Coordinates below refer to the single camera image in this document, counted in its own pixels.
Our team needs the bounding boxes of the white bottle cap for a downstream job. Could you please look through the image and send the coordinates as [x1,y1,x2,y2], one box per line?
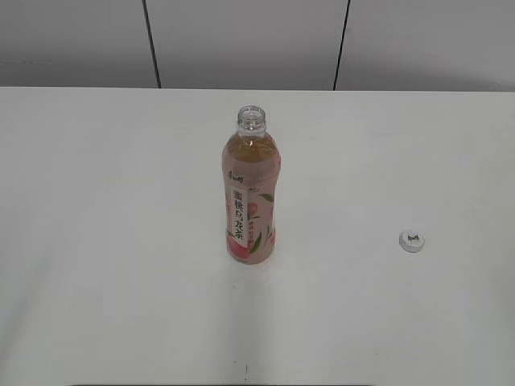
[398,230,425,253]

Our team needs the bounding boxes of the pink peach oolong tea bottle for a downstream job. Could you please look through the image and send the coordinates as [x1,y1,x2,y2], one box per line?
[222,105,281,265]

